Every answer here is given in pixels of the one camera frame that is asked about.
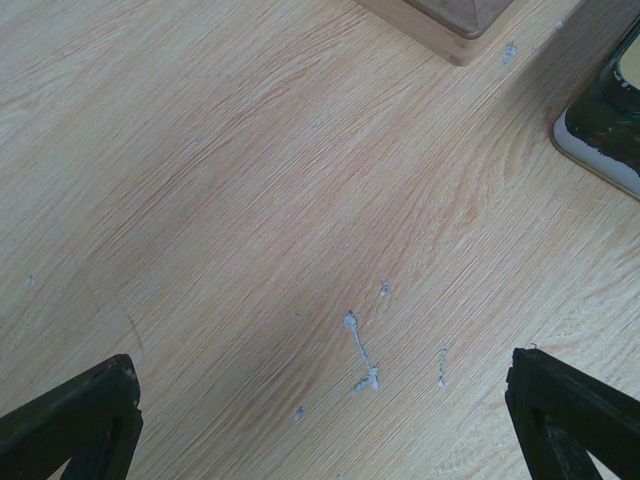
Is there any gold metal tin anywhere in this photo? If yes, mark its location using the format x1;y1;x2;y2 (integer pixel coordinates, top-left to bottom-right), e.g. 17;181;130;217
552;21;639;198

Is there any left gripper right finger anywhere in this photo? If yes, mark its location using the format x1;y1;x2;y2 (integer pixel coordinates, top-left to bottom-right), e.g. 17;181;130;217
505;348;639;479

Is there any wooden chess board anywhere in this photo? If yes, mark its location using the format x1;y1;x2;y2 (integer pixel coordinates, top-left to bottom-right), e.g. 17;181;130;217
359;0;524;66

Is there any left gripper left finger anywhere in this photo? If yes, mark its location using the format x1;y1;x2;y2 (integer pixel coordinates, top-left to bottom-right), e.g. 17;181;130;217
1;354;143;479

